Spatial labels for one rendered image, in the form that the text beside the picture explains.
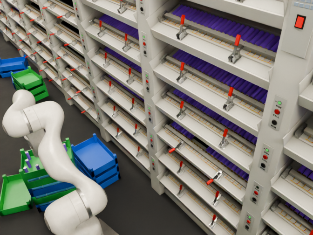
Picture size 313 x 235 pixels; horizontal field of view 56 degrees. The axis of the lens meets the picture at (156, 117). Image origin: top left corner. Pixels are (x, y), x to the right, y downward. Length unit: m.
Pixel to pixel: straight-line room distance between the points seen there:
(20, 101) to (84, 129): 1.41
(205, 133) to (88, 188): 0.56
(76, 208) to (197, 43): 0.76
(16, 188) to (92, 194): 1.30
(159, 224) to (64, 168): 0.95
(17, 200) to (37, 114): 1.17
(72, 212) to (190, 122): 0.65
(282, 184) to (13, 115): 1.03
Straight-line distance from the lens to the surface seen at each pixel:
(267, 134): 1.07
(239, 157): 1.26
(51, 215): 1.15
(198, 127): 1.37
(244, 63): 1.05
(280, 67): 0.94
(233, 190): 1.41
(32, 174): 1.92
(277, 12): 0.91
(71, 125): 2.76
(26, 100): 1.33
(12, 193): 2.37
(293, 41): 0.89
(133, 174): 2.21
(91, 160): 2.14
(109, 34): 1.80
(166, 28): 1.31
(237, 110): 1.15
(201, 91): 1.25
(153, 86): 1.48
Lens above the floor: 1.66
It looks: 38 degrees down
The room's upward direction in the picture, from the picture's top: 3 degrees counter-clockwise
